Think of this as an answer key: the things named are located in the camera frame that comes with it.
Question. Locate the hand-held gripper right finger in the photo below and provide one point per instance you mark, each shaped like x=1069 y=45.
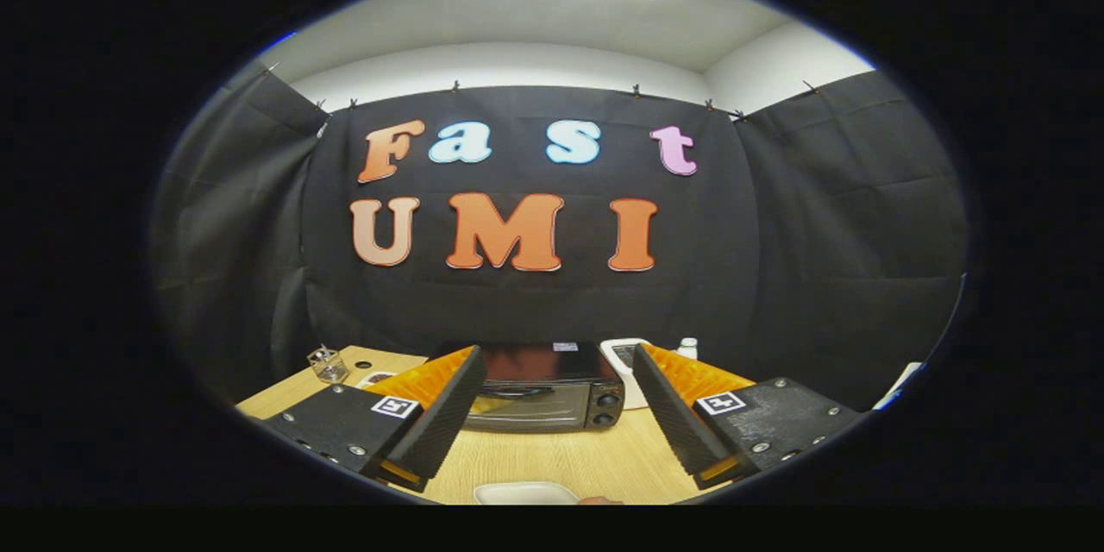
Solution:
x=668 y=414

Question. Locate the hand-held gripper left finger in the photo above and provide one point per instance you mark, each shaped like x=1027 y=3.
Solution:
x=448 y=414

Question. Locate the black toaster oven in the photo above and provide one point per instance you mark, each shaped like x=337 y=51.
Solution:
x=543 y=401

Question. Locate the white bottle green label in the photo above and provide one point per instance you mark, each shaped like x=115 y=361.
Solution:
x=687 y=349

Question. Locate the white box appliance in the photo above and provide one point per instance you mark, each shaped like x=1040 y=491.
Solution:
x=623 y=362

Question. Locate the small white dish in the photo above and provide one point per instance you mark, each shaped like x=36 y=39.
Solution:
x=375 y=379

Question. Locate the white plate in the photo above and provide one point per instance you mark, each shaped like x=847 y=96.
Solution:
x=526 y=494

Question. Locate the row of small cloth clips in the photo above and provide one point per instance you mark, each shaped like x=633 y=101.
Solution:
x=636 y=90

